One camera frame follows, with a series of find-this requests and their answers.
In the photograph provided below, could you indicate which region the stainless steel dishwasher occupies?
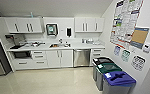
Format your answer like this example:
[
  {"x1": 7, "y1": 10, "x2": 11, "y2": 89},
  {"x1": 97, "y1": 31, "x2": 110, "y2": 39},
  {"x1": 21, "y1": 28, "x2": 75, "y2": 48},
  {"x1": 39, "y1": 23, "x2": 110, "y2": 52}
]
[{"x1": 73, "y1": 48, "x2": 92, "y2": 68}]

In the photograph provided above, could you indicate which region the blue dish soap bottle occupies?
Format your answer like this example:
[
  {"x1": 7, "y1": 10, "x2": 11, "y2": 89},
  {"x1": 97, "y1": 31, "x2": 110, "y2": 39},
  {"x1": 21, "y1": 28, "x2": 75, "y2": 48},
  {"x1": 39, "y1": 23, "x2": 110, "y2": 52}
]
[{"x1": 81, "y1": 37, "x2": 87, "y2": 45}]

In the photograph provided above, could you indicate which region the chrome faucet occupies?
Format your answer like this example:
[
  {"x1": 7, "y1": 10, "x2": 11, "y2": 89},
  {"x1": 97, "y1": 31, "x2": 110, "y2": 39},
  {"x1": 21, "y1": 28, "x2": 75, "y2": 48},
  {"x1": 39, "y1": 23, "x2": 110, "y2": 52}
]
[{"x1": 58, "y1": 38, "x2": 64, "y2": 47}]

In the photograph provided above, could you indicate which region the stainless steel sink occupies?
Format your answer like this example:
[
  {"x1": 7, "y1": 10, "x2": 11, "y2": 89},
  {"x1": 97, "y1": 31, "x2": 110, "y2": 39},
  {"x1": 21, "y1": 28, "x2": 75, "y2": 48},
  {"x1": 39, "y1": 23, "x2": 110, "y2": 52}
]
[{"x1": 48, "y1": 43, "x2": 71, "y2": 49}]

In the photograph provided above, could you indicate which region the black soap dispenser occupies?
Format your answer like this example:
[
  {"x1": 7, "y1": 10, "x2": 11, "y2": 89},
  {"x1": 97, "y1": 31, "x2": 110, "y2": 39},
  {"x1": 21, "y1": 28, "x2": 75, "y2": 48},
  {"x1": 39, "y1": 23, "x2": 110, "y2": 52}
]
[{"x1": 66, "y1": 26, "x2": 73, "y2": 38}]

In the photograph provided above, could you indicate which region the white two-door sink cabinet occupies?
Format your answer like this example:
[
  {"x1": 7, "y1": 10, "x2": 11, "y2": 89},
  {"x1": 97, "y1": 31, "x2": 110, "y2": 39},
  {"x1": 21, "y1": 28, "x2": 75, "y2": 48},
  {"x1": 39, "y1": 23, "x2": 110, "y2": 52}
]
[{"x1": 46, "y1": 49, "x2": 75, "y2": 69}]

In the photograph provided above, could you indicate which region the narrow white drawer unit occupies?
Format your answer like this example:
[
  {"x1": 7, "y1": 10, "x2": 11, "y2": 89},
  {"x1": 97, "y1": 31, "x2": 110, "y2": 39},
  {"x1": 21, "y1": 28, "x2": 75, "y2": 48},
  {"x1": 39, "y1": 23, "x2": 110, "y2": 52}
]
[{"x1": 90, "y1": 47, "x2": 106, "y2": 65}]

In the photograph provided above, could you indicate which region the steel paper towel dispenser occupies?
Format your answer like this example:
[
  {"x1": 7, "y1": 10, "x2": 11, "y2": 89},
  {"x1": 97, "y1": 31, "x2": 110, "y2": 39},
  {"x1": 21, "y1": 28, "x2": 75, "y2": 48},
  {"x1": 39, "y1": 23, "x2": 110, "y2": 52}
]
[{"x1": 45, "y1": 23, "x2": 59, "y2": 37}]

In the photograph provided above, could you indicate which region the white three-drawer unit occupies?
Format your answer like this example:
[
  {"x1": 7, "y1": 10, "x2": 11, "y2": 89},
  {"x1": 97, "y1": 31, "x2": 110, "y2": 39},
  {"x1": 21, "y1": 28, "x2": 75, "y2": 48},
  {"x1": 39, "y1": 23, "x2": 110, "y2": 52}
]
[{"x1": 30, "y1": 49, "x2": 48, "y2": 70}]

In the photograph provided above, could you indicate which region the blue recycling bin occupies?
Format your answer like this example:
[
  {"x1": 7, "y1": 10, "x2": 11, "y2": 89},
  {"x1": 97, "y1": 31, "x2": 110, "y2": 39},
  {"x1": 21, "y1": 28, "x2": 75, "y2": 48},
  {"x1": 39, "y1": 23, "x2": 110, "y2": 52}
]
[{"x1": 95, "y1": 62, "x2": 123, "y2": 92}]

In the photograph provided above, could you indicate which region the built-in black microwave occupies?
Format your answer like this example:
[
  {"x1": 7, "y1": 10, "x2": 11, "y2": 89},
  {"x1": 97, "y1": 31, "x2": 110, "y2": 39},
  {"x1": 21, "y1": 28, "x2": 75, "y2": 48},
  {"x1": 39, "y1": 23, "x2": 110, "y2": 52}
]
[{"x1": 12, "y1": 50, "x2": 33, "y2": 61}]

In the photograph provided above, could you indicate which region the blue spray bottle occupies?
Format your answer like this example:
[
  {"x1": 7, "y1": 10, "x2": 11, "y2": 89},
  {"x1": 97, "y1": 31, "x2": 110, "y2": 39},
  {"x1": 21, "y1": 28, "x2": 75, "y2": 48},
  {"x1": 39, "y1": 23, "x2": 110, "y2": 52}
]
[{"x1": 29, "y1": 11, "x2": 35, "y2": 19}]

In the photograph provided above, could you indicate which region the wide white drawer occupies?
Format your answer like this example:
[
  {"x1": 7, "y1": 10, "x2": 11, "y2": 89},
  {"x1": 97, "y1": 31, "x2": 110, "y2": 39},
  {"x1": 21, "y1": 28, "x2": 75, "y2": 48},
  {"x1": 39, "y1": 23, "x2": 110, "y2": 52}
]
[{"x1": 12, "y1": 59, "x2": 33, "y2": 71}]

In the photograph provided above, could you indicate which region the grey bin blue lid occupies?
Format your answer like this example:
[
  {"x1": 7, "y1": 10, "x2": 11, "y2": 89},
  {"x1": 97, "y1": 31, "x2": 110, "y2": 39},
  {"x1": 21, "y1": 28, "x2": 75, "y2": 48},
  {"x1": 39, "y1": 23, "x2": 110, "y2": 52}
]
[{"x1": 101, "y1": 70, "x2": 137, "y2": 94}]

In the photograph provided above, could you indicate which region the black coffee machine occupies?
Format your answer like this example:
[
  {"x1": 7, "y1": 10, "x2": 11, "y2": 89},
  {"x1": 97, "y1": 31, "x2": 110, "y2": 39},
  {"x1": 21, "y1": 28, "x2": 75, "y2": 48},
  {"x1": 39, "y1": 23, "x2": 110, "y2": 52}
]
[{"x1": 5, "y1": 33, "x2": 26, "y2": 50}]

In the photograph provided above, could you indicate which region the small recycling wall sign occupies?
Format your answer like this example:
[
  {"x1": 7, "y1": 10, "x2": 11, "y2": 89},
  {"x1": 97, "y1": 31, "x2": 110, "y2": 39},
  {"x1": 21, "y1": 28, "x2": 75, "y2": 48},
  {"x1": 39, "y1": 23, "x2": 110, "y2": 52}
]
[
  {"x1": 113, "y1": 45, "x2": 122, "y2": 57},
  {"x1": 130, "y1": 54, "x2": 147, "y2": 72},
  {"x1": 120, "y1": 48, "x2": 132, "y2": 63}
]

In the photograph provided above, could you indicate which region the white wall thermostat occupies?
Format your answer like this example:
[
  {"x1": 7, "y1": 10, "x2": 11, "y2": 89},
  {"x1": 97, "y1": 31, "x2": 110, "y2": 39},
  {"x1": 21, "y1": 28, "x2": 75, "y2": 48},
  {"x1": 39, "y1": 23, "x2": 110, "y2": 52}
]
[{"x1": 142, "y1": 42, "x2": 150, "y2": 54}]

